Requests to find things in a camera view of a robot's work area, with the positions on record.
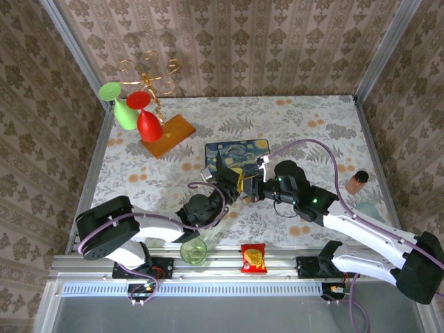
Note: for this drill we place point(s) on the orange bottle black cap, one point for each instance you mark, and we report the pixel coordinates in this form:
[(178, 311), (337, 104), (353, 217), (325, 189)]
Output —
[(355, 184)]

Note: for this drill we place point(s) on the teal translucent cup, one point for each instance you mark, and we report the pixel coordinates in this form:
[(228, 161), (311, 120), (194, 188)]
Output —
[(367, 209)]

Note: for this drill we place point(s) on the red snack packet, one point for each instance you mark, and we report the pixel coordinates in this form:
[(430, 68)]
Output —
[(254, 258)]

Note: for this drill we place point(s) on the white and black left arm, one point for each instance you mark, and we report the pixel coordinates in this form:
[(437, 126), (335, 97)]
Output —
[(156, 227)]

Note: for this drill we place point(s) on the green transparent cup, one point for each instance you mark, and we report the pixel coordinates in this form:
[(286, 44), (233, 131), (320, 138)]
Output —
[(193, 252)]

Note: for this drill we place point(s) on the floral patterned tablecloth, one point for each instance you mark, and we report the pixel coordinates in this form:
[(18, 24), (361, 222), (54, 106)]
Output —
[(243, 114)]

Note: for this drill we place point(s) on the red plastic wine glass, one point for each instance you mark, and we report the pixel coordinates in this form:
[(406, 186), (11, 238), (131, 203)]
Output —
[(149, 128)]

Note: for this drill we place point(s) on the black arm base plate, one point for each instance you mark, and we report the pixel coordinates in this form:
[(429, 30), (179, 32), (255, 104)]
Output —
[(163, 267), (308, 267)]

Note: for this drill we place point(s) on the aluminium front rail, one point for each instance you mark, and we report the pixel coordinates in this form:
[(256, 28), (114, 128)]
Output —
[(222, 268)]

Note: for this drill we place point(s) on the black connector plate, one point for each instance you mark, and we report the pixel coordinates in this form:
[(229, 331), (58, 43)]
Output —
[(334, 290), (140, 290)]

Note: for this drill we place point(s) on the starry night painted box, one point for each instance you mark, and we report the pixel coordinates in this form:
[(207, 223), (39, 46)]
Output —
[(239, 152)]

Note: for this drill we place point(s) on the aluminium side rail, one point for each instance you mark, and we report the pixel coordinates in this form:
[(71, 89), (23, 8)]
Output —
[(376, 156), (95, 166)]

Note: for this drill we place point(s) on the green plastic wine glass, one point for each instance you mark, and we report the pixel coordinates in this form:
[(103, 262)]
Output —
[(125, 114)]

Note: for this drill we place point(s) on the aluminium frame post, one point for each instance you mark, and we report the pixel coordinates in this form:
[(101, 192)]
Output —
[(385, 48), (73, 45)]

